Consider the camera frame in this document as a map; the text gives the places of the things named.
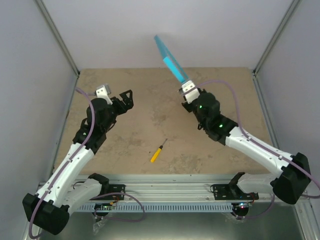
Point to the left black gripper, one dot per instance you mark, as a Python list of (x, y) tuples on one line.
[(129, 104)]

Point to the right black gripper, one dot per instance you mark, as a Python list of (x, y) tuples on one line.
[(185, 106)]

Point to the blue wooden picture frame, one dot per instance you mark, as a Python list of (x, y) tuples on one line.
[(170, 61)]

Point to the yellow handled screwdriver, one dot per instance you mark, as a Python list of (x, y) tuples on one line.
[(156, 154)]

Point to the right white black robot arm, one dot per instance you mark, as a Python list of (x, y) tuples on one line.
[(288, 174)]

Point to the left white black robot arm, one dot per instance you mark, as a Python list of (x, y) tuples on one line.
[(52, 205)]

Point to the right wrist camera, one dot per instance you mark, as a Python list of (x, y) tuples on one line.
[(189, 91)]

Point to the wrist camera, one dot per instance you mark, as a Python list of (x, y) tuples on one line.
[(104, 92), (189, 91)]

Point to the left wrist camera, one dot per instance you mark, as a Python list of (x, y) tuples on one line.
[(104, 92)]

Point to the aluminium profile rail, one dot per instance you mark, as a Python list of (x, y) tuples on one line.
[(140, 188)]

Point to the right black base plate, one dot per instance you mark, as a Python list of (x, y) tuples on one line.
[(231, 192)]

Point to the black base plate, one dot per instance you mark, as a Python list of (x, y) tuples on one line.
[(113, 193), (231, 192)]

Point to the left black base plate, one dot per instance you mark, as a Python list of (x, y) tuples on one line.
[(113, 193)]

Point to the grey slotted cable duct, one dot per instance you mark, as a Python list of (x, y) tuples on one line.
[(175, 207)]

